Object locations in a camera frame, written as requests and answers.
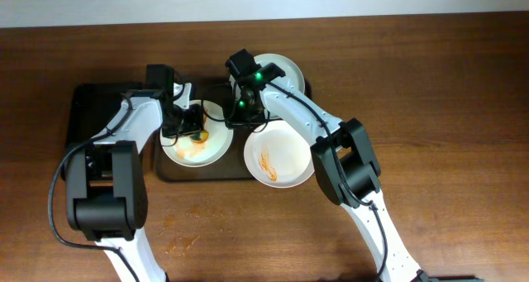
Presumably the green and yellow sponge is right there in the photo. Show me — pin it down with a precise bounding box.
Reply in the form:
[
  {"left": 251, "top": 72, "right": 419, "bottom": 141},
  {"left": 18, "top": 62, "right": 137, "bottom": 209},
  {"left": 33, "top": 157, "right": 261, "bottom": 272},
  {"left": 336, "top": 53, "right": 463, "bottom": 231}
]
[{"left": 189, "top": 129, "right": 209, "bottom": 144}]

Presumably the white plate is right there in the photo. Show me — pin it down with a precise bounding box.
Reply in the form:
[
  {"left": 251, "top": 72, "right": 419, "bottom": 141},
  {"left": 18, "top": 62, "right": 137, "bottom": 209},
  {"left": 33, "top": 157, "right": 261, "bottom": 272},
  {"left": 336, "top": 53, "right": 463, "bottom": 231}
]
[
  {"left": 160, "top": 115, "right": 234, "bottom": 167},
  {"left": 243, "top": 121, "right": 314, "bottom": 189}
]

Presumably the pale grey plate top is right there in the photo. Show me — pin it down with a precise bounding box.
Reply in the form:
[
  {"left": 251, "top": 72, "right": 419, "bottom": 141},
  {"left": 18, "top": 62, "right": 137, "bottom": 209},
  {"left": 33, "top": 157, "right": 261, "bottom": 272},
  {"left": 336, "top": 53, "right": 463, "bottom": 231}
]
[{"left": 225, "top": 49, "right": 305, "bottom": 121}]

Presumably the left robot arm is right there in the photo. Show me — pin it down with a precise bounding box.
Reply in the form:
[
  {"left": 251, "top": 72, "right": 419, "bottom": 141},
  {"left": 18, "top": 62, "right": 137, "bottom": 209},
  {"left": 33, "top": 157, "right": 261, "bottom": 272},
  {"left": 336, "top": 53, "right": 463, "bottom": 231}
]
[{"left": 58, "top": 65, "right": 204, "bottom": 281}]

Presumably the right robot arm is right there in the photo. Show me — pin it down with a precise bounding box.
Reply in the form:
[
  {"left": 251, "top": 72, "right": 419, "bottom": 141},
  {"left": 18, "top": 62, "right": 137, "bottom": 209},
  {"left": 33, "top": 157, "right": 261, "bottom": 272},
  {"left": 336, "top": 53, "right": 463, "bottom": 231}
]
[{"left": 225, "top": 49, "right": 429, "bottom": 281}]

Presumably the brown plastic serving tray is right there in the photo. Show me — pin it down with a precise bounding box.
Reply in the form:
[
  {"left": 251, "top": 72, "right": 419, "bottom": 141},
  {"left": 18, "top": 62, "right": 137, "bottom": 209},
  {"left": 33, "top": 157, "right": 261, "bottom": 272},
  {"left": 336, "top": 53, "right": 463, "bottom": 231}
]
[{"left": 154, "top": 77, "right": 256, "bottom": 184}]

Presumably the black rectangular tray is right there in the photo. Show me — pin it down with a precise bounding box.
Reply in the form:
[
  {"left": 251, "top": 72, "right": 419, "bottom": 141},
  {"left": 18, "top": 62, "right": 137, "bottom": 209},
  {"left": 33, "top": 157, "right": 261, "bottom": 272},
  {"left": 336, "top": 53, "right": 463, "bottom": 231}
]
[{"left": 65, "top": 82, "right": 142, "bottom": 179}]

